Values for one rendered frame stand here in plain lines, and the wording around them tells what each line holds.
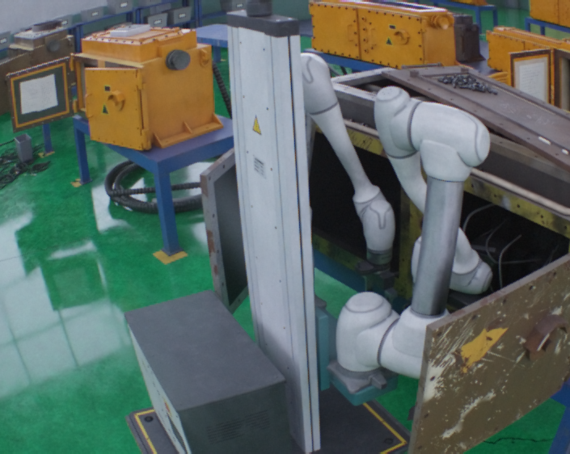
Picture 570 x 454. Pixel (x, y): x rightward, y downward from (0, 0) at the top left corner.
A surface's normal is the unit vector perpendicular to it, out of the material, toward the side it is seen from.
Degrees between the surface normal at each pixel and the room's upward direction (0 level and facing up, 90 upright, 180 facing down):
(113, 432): 0
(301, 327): 90
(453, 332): 90
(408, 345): 77
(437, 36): 90
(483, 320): 90
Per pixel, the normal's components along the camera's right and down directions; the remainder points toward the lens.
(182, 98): 0.64, 0.31
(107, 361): -0.05, -0.90
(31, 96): 0.36, 0.39
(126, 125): -0.59, 0.38
